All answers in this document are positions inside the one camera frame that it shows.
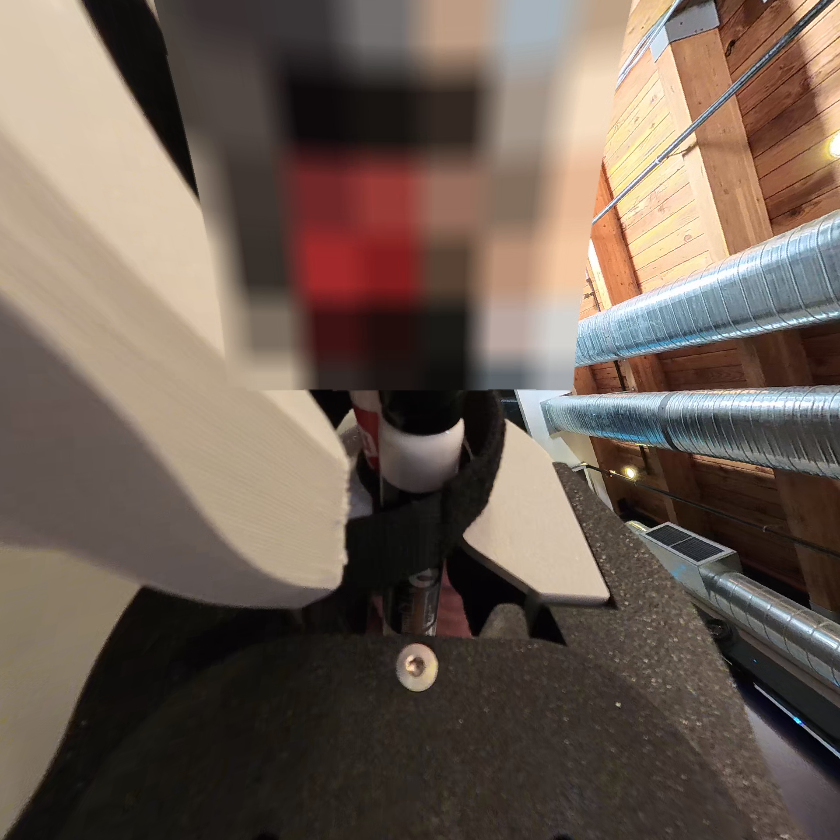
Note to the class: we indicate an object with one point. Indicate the red marker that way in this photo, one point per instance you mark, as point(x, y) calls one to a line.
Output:
point(366, 426)

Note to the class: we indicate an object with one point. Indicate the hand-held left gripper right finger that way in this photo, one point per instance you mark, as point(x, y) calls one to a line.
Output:
point(531, 525)

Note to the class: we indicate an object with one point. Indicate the person's maroon clothing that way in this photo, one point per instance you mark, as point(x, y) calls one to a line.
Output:
point(454, 604)

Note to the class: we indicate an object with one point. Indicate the metal conduit pipe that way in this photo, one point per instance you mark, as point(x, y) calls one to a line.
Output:
point(646, 46)
point(695, 124)

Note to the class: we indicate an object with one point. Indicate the silver duct with vent box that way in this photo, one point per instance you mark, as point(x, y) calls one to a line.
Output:
point(689, 551)

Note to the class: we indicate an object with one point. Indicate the grey metal beam bracket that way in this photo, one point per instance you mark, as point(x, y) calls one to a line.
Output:
point(686, 23)

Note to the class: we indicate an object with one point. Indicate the silver ventilation duct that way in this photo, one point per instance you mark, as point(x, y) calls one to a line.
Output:
point(709, 302)
point(689, 420)

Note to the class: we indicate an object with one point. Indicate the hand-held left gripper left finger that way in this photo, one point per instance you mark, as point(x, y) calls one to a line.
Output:
point(359, 499)

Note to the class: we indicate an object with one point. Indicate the black marker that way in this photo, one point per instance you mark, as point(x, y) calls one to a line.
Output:
point(420, 453)

